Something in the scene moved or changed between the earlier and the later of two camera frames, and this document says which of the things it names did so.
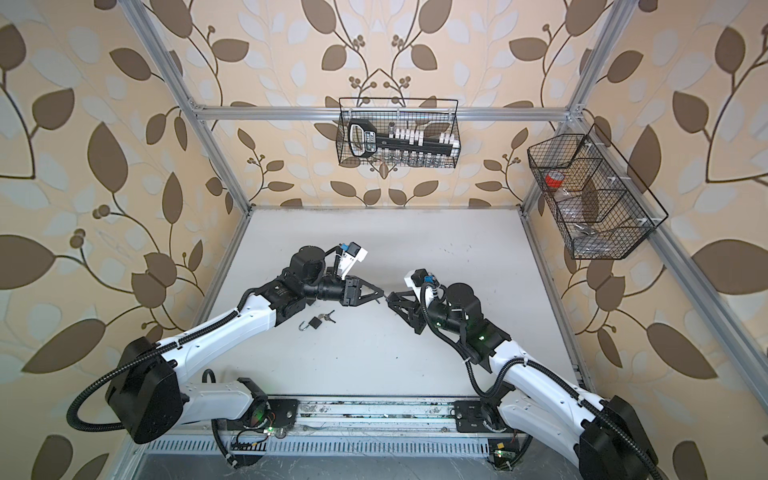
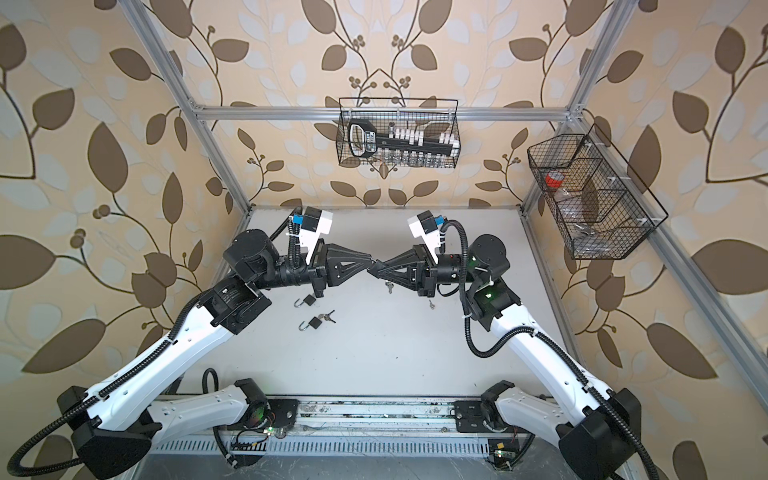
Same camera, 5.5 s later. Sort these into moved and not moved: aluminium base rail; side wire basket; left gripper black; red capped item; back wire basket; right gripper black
Moved: left gripper black; right gripper black
Not moved: aluminium base rail; back wire basket; side wire basket; red capped item
